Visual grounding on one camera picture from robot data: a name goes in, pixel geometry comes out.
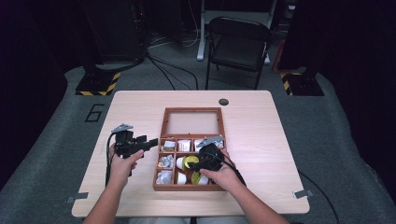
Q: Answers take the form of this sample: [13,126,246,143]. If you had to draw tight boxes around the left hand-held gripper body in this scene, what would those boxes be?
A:
[110,122,148,160]

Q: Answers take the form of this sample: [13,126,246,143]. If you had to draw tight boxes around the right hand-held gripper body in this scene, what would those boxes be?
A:
[195,134,226,172]

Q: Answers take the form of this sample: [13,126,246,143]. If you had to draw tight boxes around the yellow lid coffee capsule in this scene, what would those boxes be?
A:
[182,155,201,172]

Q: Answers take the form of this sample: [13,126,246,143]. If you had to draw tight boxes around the wooden box with glass lid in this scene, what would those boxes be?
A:
[151,106,232,192]

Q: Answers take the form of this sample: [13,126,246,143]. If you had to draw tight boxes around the person's right hand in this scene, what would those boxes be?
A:
[199,150,248,194]

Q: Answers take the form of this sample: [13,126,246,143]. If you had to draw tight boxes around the person's left hand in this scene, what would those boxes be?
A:
[108,143,145,189]

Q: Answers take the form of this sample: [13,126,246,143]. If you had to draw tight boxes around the green lid coffee capsule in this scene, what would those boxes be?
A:
[191,171,209,186]

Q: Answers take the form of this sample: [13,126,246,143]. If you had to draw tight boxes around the red white sachet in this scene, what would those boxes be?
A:
[177,139,191,153]

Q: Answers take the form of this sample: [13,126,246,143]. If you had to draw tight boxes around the silver foil packets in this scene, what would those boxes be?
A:
[158,154,176,169]
[155,170,174,185]

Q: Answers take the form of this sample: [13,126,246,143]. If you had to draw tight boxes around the black yellow striped stand base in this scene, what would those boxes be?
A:
[75,70,121,97]
[278,70,325,97]

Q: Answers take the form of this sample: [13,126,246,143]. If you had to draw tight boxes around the grey tape piece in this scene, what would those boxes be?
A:
[65,191,90,204]
[292,189,315,200]

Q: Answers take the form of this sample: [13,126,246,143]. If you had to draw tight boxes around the black equipment rack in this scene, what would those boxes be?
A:
[81,0,149,64]

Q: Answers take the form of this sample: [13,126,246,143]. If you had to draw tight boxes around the black folding chair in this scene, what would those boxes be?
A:
[205,16,273,91]

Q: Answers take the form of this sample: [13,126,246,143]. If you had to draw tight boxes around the red object by stand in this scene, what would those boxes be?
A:
[272,38,287,73]

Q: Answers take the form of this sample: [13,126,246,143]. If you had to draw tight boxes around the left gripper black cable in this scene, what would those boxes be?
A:
[105,133,119,188]

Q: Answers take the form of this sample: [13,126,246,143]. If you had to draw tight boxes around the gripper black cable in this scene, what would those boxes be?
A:
[105,133,119,188]
[205,150,248,188]

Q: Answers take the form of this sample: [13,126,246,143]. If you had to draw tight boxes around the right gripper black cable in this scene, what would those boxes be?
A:
[205,150,248,188]

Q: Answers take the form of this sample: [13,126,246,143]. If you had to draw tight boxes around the black floor cable bundle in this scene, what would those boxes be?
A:
[146,52,200,91]

